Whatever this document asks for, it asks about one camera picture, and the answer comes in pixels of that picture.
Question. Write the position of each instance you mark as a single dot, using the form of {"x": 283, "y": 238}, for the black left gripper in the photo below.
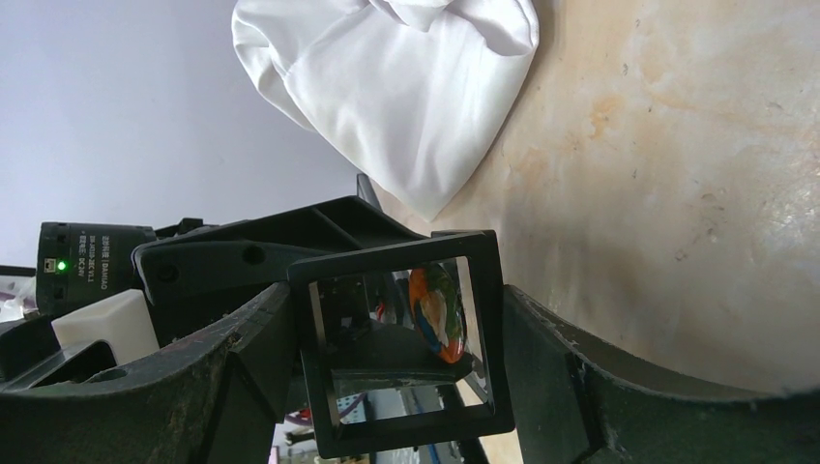
{"x": 193, "y": 275}

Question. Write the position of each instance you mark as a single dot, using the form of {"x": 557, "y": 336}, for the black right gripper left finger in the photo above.
{"x": 214, "y": 396}

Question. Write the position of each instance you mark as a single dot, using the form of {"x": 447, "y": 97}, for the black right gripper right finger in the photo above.
{"x": 577, "y": 398}

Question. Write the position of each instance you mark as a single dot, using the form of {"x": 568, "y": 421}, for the black square frame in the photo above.
{"x": 357, "y": 335}

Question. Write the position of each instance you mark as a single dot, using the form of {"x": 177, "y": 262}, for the white shirt garment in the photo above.
{"x": 412, "y": 93}

